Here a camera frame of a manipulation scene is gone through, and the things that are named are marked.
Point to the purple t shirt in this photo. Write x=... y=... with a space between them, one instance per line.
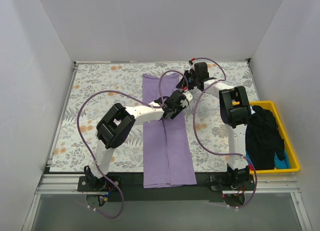
x=167 y=159

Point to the yellow plastic bin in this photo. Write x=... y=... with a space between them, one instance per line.
x=287 y=141

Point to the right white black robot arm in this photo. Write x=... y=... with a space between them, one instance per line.
x=226 y=94

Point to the floral table mat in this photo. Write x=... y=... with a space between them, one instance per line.
x=98 y=86

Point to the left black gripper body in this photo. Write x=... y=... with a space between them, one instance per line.
x=169 y=111

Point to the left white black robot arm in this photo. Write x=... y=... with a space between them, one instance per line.
x=115 y=126

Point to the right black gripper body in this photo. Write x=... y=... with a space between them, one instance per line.
x=187 y=79

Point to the aluminium frame rail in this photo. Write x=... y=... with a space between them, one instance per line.
x=48 y=183

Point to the black t shirt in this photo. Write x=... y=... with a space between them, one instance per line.
x=262 y=138

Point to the teal t shirt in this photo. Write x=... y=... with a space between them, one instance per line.
x=276 y=164

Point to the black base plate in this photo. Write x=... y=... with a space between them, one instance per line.
x=211 y=186

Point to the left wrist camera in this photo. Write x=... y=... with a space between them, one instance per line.
x=187 y=94

